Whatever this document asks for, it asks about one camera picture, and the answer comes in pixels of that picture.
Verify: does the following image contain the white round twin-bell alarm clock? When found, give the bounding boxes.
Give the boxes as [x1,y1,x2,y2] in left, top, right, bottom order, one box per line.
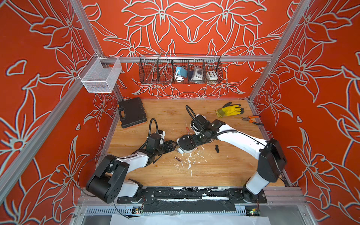
[176,135,196,154]

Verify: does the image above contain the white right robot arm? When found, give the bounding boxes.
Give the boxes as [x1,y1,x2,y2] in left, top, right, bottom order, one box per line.
[177,105,287,203]

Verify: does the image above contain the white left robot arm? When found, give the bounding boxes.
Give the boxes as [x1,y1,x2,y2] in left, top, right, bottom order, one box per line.
[83,118,178,203]

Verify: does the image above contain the yellow black work glove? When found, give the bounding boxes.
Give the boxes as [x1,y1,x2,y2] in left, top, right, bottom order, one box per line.
[216,102,244,118]

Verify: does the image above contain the black plastic tool case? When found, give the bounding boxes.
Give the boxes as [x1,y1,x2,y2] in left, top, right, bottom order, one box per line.
[118,97,147,129]

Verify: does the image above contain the beige button box in basket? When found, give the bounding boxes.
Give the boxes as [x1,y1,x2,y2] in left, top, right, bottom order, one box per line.
[206,70,218,84]

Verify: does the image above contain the white socket adapter in basket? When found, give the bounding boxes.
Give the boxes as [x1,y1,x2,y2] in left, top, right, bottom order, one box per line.
[188,67,203,83]

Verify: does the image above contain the blue white item in basket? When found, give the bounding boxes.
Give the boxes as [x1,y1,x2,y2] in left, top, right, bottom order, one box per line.
[174,67,188,83]

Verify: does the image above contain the orange handled pliers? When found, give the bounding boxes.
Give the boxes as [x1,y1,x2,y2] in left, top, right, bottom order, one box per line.
[242,115,263,126]

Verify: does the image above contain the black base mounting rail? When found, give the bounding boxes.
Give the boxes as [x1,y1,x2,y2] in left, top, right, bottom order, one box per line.
[115,187,268,216]

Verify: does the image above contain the black wire wall basket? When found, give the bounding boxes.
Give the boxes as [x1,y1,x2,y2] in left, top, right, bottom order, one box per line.
[139,53,223,84]

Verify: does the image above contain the clear plastic wall bin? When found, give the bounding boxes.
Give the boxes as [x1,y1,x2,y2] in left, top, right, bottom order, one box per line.
[78,58,122,93]

